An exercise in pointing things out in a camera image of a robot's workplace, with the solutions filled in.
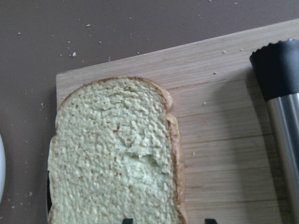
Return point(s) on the wooden cutting board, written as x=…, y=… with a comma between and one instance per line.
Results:
x=232, y=170

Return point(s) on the steel muddler black tip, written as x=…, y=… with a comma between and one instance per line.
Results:
x=276, y=67

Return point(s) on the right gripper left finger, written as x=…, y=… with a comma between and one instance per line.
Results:
x=128, y=221

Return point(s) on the white round plate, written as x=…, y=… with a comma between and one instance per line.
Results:
x=2, y=168

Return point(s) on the plain bread slice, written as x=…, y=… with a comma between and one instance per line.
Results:
x=116, y=154

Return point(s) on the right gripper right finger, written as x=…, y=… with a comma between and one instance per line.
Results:
x=210, y=221

